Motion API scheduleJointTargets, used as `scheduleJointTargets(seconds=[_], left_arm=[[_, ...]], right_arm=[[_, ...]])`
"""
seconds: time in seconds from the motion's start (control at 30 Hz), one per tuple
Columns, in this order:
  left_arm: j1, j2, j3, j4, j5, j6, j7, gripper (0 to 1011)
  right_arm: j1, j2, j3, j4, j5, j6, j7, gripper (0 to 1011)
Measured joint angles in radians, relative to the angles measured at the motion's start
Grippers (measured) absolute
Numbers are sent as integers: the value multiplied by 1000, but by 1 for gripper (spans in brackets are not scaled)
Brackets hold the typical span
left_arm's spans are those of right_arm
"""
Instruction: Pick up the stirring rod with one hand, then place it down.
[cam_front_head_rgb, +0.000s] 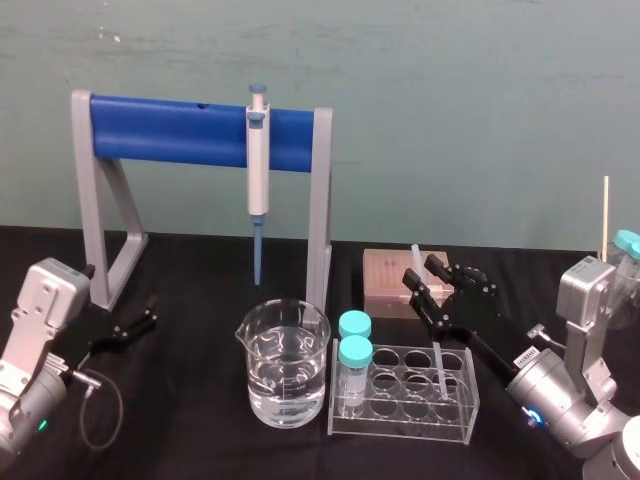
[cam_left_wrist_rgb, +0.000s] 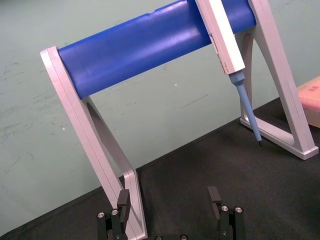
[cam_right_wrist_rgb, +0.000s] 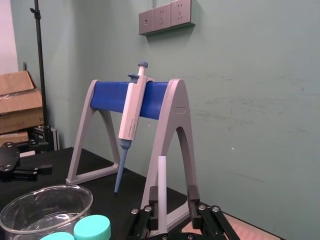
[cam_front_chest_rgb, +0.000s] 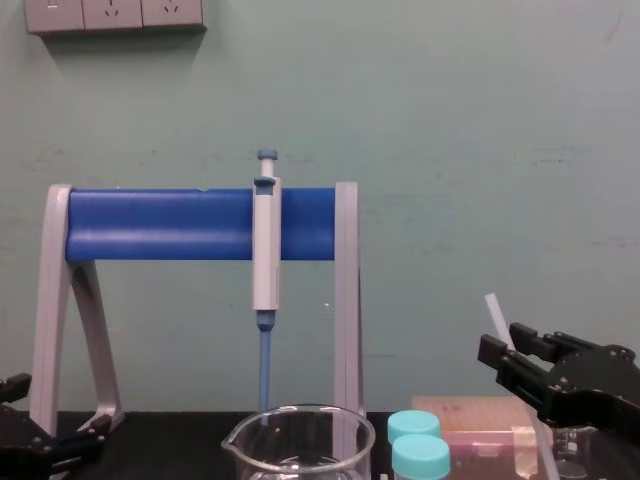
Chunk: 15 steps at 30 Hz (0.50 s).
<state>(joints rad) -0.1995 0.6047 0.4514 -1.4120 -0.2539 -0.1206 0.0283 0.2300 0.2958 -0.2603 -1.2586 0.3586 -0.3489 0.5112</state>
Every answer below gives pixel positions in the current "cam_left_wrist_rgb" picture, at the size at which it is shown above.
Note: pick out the pink translucent plastic box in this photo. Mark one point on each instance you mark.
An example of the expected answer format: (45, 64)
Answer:
(310, 102)

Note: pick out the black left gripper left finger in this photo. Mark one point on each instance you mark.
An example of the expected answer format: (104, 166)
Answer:
(123, 212)

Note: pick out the black table cloth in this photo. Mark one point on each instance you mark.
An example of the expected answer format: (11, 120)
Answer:
(200, 180)

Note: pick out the white pipette with blue tip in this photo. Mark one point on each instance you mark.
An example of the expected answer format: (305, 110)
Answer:
(226, 42)

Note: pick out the white and blue pipette stand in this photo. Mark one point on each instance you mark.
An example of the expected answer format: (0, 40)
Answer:
(140, 82)

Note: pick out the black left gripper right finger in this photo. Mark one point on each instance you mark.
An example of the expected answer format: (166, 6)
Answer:
(226, 220)

